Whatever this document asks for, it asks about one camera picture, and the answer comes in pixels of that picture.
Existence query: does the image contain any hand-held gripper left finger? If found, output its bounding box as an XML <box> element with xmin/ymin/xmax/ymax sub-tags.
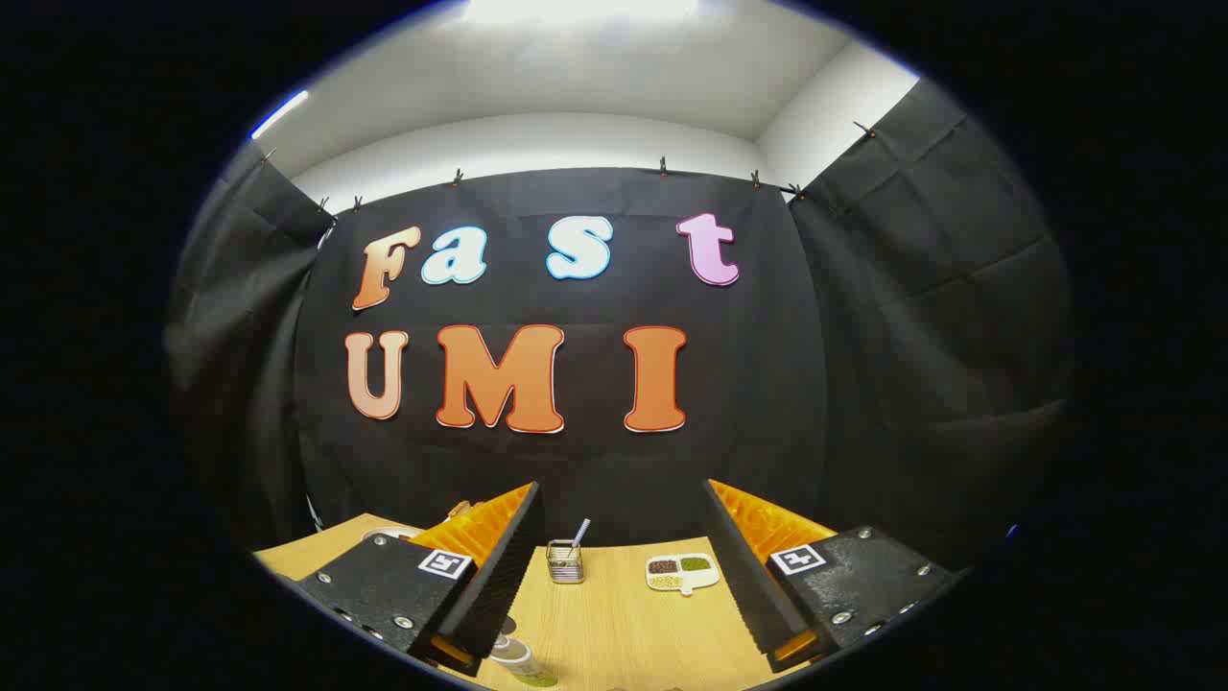
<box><xmin>293</xmin><ymin>482</ymin><xmax>546</xmax><ymax>678</ymax></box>

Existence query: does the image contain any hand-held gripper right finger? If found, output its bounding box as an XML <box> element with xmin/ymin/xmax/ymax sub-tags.
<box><xmin>702</xmin><ymin>478</ymin><xmax>965</xmax><ymax>673</ymax></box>

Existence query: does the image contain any clear juice bottle white label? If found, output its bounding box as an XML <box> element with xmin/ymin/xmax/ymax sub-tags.
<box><xmin>489</xmin><ymin>633</ymin><xmax>559</xmax><ymax>689</ymax></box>

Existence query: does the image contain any divided snack plate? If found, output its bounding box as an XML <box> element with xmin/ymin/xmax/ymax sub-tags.
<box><xmin>645</xmin><ymin>553</ymin><xmax>720</xmax><ymax>597</ymax></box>

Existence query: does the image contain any metal mesh holder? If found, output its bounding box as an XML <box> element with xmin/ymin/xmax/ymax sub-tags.
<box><xmin>546</xmin><ymin>540</ymin><xmax>586</xmax><ymax>584</ymax></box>

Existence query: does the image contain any wooden table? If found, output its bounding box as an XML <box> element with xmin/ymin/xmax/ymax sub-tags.
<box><xmin>251</xmin><ymin>513</ymin><xmax>816</xmax><ymax>691</ymax></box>

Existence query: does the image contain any black backdrop cloth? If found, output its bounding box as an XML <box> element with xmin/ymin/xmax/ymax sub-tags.
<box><xmin>163</xmin><ymin>82</ymin><xmax>1074</xmax><ymax>577</ymax></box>

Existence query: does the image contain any ceiling light strip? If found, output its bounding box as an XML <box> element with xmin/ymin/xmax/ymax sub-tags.
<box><xmin>250</xmin><ymin>89</ymin><xmax>312</xmax><ymax>141</ymax></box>

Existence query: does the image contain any ceiling light panel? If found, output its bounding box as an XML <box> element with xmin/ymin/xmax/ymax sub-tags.
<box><xmin>460</xmin><ymin>0</ymin><xmax>703</xmax><ymax>26</ymax></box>

